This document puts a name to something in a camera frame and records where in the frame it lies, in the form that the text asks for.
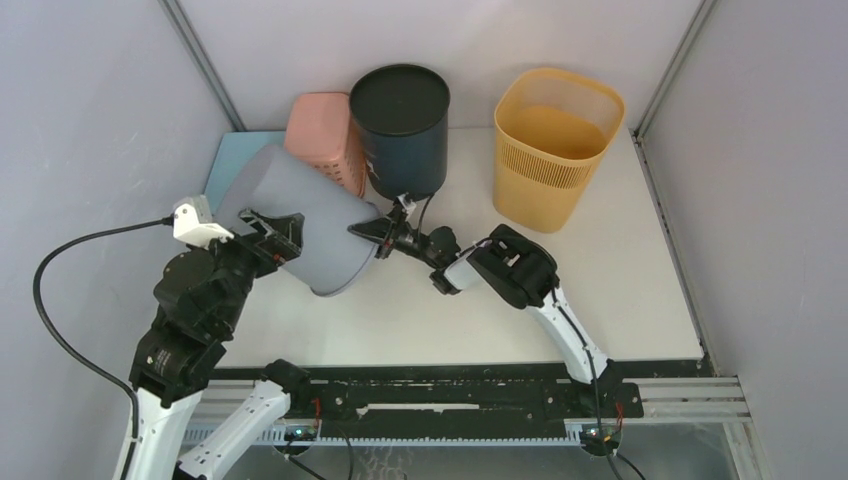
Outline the yellow perforated bin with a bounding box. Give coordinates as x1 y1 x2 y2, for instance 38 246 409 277
493 67 626 233

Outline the aluminium frame rail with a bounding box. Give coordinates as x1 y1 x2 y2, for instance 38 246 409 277
627 377 752 424

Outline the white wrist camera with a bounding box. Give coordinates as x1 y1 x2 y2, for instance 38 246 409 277
394 193 418 216
172 195 235 249

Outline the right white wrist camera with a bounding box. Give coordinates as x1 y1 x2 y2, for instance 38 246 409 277
394 193 418 216

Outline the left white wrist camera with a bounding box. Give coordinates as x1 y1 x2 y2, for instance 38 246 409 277
172 195 235 249

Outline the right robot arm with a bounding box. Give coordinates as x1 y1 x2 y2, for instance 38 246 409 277
348 209 623 416

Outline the grey bin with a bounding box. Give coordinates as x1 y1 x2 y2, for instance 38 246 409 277
213 144 380 297

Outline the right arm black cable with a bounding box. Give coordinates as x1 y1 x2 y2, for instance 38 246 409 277
415 192 627 480

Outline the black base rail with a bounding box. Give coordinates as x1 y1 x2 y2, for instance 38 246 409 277
211 360 645 442

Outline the blue plastic basket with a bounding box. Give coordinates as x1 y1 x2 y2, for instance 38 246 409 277
203 131 285 214

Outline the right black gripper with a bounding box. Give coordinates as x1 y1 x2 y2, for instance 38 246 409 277
346 204 441 268

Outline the white slotted cable duct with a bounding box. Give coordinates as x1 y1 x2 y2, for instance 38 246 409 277
182 423 591 447

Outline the pink plastic basket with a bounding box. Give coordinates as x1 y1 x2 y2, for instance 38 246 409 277
284 92 366 197

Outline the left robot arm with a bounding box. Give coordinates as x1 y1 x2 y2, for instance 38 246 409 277
115 209 313 479

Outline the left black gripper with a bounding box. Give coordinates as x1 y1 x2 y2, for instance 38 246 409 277
191 205 305 331

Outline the dark blue cylindrical bin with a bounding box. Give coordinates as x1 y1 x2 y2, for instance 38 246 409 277
349 64 451 199

